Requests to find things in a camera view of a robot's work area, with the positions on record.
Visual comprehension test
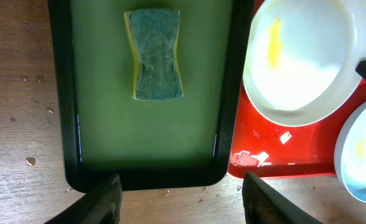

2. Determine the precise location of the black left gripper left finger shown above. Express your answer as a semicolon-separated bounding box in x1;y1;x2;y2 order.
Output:
45;174;123;224

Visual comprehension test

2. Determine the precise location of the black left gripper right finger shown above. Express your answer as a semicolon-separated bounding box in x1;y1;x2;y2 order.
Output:
242;172;320;224

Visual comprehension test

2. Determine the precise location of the white plate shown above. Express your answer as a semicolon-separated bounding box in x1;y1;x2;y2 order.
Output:
243;0;366;127

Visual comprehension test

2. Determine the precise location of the light blue plate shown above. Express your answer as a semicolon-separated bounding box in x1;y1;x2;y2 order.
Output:
334;102;366;203

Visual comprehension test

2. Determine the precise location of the green and yellow sponge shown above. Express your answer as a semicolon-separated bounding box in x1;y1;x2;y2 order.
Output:
123;8;184;101

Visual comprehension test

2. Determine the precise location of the green tray with black rim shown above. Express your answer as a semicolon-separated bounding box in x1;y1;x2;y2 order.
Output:
48;1;255;193

